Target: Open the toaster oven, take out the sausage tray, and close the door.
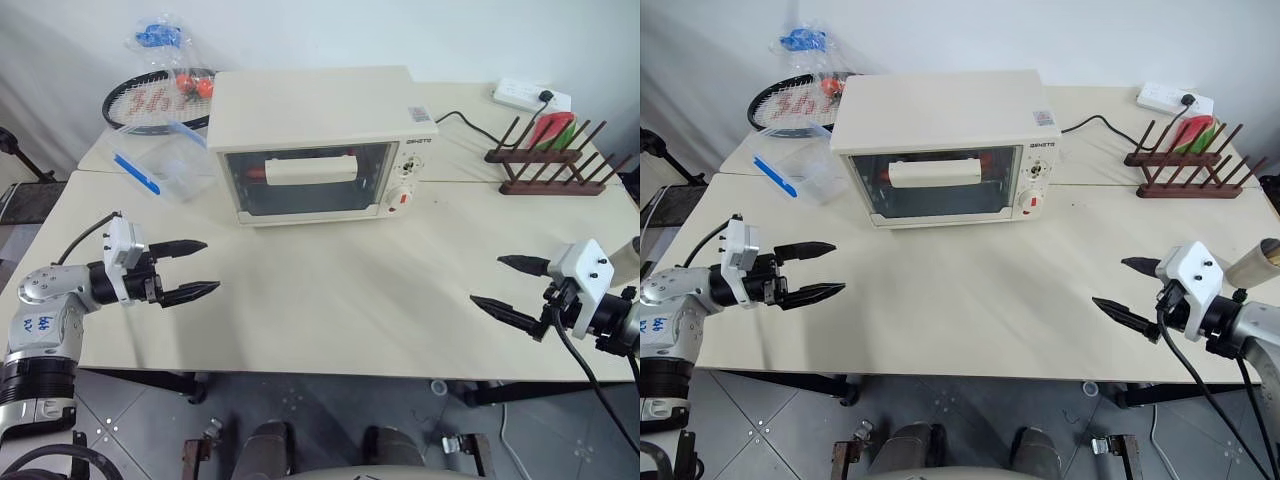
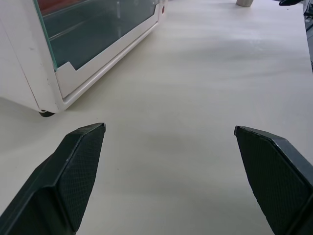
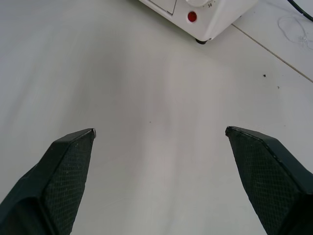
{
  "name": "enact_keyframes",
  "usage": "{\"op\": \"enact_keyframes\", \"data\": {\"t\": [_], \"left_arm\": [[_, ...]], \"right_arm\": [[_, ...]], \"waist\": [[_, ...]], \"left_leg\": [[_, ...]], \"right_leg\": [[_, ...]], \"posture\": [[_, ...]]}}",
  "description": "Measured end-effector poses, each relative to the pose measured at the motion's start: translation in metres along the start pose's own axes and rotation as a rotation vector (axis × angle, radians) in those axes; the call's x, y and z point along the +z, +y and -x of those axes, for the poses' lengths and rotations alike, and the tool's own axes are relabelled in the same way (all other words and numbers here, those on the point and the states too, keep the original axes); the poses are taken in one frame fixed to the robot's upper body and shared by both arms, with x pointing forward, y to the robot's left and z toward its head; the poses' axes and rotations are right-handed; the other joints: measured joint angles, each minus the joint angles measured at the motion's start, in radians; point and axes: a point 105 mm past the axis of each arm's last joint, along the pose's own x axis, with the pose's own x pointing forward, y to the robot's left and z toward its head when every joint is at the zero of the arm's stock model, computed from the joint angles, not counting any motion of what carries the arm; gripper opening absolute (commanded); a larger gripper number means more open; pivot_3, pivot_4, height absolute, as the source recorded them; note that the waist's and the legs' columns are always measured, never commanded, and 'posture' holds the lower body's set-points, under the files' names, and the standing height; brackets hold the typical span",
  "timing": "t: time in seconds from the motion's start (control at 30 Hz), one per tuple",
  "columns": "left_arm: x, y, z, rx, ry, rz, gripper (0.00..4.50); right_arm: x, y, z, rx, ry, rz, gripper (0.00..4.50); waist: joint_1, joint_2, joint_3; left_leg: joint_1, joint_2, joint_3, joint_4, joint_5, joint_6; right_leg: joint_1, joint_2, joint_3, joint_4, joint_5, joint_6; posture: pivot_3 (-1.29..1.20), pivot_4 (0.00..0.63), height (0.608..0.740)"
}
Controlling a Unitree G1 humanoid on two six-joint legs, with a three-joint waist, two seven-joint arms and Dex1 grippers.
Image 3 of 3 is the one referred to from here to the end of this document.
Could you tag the white timer dial knob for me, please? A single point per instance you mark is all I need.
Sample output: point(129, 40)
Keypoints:
point(196, 2)

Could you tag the black rubber appliance foot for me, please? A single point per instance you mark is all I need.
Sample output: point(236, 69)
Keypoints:
point(202, 41)

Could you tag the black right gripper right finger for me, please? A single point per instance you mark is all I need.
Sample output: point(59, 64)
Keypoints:
point(266, 181)

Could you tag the white appliance with red light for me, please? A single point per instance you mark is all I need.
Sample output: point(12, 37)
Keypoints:
point(210, 19)

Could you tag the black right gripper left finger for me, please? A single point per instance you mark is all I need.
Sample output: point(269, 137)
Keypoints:
point(52, 186)

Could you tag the red round button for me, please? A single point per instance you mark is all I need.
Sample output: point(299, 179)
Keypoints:
point(192, 16)

